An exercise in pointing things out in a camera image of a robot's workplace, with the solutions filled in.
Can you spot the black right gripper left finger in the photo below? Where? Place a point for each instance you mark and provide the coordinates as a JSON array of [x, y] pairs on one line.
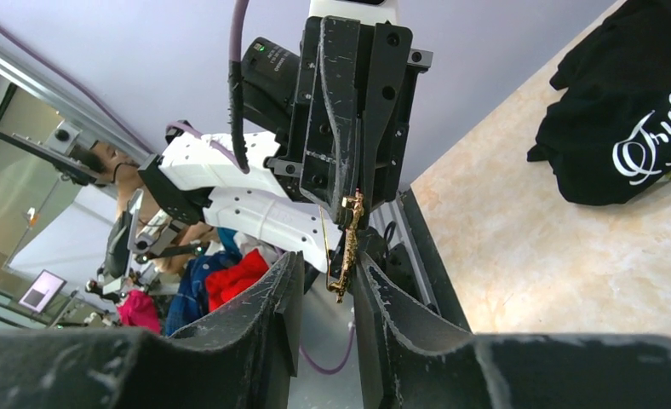
[[243, 355]]

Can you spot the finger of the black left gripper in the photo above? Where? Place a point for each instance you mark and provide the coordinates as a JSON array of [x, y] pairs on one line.
[[383, 148], [330, 48]]

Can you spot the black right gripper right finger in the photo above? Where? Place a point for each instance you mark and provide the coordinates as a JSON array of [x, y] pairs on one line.
[[410, 357]]

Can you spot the black printed t-shirt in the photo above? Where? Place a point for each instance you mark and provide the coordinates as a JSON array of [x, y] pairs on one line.
[[608, 138]]

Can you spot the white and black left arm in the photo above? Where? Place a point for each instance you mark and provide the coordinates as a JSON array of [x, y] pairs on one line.
[[196, 179]]

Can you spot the red cloth in background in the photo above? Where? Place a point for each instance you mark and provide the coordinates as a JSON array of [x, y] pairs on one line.
[[224, 285]]

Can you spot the blue cloth in background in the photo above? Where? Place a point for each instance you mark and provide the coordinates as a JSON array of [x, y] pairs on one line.
[[191, 301]]

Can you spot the pink cloth in background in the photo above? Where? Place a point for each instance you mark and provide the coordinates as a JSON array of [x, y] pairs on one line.
[[137, 309]]

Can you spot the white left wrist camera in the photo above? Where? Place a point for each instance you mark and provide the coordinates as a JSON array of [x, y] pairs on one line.
[[367, 12]]

